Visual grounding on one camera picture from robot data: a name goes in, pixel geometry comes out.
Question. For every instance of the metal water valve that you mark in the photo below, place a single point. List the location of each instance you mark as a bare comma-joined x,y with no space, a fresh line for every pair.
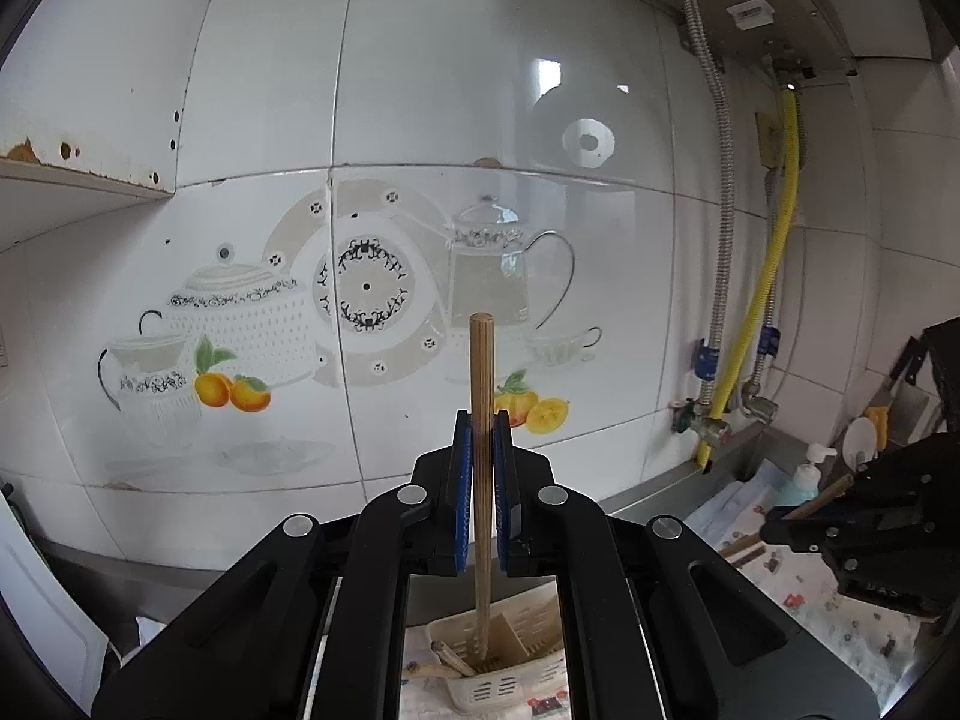
709,427

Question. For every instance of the printed cartoon blanket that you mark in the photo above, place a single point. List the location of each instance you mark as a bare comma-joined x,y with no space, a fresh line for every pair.
817,615

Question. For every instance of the smooth curved wooden chopstick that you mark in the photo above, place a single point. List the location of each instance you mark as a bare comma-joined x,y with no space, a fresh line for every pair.
817,499
742,545

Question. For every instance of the white spoon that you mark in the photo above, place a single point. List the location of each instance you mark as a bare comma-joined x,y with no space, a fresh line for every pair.
861,439

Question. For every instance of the white wall shelf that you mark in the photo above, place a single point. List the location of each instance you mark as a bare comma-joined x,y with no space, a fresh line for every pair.
75,195

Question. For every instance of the brown wooden chopstick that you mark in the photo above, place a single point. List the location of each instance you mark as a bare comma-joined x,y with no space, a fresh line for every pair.
450,658

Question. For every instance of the white appliance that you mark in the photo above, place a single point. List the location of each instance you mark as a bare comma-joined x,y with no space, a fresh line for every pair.
45,600

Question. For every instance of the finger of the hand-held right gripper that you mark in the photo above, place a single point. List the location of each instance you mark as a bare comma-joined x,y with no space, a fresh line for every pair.
862,491
806,534

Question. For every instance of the ribbed wooden chopstick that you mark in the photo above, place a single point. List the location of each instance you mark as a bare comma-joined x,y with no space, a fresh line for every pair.
481,360

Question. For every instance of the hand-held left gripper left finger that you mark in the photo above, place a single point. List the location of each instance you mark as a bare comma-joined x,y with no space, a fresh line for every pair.
463,495

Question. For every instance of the cream plastic chopstick holder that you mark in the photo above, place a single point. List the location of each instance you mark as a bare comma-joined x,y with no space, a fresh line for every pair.
521,630

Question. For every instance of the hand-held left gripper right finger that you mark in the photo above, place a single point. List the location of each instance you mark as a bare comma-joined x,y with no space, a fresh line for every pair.
502,495

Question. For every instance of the teal soap pump bottle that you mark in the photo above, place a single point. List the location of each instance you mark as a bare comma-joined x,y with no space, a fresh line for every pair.
802,484

